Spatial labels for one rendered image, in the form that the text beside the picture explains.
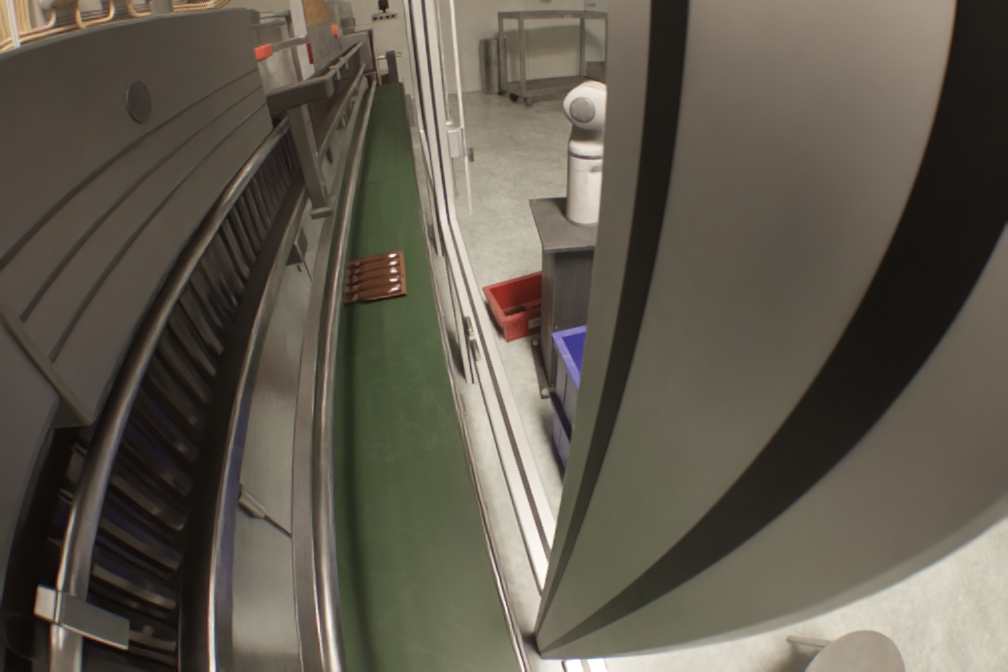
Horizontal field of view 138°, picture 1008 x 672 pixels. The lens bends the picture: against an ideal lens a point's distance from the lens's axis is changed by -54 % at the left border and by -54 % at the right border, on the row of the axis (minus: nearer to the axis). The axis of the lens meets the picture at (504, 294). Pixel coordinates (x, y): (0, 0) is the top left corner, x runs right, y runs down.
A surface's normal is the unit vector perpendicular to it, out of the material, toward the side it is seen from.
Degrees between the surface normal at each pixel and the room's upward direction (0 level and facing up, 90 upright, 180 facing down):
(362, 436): 2
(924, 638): 0
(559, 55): 90
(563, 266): 90
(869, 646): 0
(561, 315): 90
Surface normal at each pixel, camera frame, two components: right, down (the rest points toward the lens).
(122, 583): 0.97, 0.11
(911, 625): -0.05, -0.77
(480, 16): 0.24, 0.62
